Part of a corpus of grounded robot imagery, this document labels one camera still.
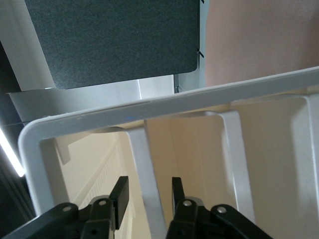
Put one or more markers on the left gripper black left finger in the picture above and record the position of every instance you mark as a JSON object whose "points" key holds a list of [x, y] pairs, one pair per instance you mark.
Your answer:
{"points": [[94, 219]]}

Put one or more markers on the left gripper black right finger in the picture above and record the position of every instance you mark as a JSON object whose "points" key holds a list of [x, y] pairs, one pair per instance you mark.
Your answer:
{"points": [[189, 221]]}

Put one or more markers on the white drawer cabinet housing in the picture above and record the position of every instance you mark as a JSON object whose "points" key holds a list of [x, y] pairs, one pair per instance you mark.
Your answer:
{"points": [[174, 102]]}

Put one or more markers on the white light strip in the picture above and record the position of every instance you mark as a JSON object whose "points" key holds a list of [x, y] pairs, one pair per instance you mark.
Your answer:
{"points": [[11, 152]]}

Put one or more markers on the dark grey felt panel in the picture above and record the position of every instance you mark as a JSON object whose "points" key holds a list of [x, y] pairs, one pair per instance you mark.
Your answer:
{"points": [[112, 37]]}

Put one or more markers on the brown table cover sheet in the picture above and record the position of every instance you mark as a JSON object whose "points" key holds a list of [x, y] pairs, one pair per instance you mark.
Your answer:
{"points": [[261, 37]]}

